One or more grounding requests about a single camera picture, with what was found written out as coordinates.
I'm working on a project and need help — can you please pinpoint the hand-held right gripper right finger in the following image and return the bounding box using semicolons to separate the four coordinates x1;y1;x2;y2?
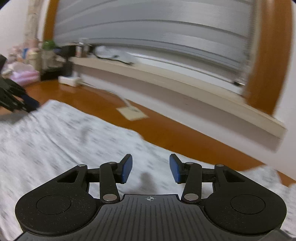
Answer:
169;153;240;204

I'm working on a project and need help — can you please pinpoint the green-lid bottle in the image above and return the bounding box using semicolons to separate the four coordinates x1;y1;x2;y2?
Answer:
42;40;56;70

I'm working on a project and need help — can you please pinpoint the floral curtain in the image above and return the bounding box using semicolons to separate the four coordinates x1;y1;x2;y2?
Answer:
26;0;43;42

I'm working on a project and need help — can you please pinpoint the white power cord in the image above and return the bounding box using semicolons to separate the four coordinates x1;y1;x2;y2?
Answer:
81;81;135;109

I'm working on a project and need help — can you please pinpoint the white patterned pajama top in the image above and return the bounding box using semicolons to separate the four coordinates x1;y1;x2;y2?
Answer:
0;100;296;241

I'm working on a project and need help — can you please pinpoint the black flat box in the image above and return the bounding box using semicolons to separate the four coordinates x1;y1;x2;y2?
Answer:
42;67;63;80

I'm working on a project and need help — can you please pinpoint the pink folded cloth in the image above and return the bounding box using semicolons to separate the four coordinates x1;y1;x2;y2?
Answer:
10;66;40;83

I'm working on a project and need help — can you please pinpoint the wooden window frame side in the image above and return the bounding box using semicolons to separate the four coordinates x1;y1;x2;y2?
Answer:
240;0;294;116
43;0;61;44

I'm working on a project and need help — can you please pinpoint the white power strip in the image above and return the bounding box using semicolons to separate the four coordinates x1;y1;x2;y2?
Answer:
58;75;82;88

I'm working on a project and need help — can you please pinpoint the black power adapter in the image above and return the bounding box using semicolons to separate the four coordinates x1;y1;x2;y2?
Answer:
62;61;73;77

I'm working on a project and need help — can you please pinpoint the black device box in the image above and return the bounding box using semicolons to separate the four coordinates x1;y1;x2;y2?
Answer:
55;45;77;58

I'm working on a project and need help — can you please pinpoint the pink plush toy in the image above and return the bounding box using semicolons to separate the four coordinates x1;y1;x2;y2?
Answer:
8;44;29;64

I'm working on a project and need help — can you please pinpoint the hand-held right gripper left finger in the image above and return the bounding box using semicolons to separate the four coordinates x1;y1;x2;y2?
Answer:
57;154;134;204

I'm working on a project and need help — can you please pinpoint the grey window blind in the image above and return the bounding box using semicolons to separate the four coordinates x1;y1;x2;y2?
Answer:
54;0;255;93

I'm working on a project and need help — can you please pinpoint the black cable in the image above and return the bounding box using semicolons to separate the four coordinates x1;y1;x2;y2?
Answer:
95;54;135;66

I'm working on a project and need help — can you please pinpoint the beige window sill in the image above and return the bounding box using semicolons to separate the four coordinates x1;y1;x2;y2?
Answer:
69;57;287;139

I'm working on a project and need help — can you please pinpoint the clear plastic bag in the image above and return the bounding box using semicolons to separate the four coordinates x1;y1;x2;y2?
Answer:
95;45;137;65

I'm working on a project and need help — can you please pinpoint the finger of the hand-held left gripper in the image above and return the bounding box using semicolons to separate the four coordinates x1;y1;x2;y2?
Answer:
20;91;40;109
0;94;31;113

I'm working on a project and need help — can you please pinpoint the glass jar orange label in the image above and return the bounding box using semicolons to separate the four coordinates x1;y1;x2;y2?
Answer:
76;43;90;58

